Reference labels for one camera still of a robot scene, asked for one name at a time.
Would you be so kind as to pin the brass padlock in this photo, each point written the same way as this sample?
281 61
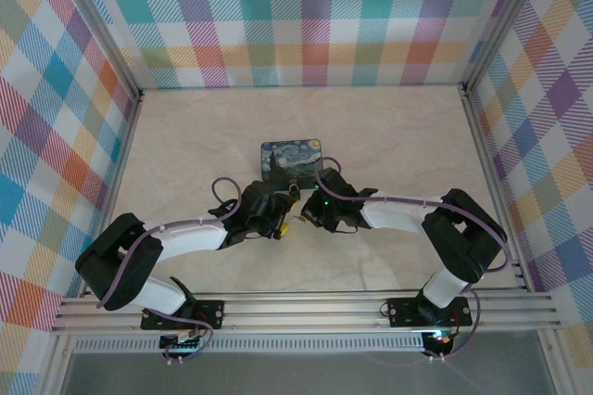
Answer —
293 190

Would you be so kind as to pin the starry night print box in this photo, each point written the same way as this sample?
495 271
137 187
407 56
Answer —
289 161

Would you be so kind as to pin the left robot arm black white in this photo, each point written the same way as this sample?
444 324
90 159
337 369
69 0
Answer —
116 270

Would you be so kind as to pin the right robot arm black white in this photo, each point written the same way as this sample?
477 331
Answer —
463 237

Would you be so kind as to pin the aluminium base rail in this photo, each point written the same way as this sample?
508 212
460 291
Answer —
301 309

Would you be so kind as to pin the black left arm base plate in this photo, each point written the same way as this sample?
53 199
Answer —
213 314

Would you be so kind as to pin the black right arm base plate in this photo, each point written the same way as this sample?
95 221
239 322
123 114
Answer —
403 309

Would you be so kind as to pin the aluminium side rail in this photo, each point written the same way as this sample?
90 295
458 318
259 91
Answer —
482 144
129 135

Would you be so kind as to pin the aluminium frame post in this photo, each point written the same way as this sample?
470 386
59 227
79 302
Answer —
505 19
92 24

